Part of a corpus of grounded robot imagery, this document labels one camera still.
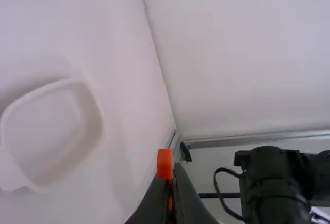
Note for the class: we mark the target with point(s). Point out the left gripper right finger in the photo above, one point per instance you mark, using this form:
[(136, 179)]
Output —
[(188, 198)]

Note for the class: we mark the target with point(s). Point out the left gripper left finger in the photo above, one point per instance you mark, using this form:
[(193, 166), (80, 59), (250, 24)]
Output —
[(152, 203)]

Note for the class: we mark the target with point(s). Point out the white dish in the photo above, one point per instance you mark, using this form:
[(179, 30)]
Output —
[(49, 131)]

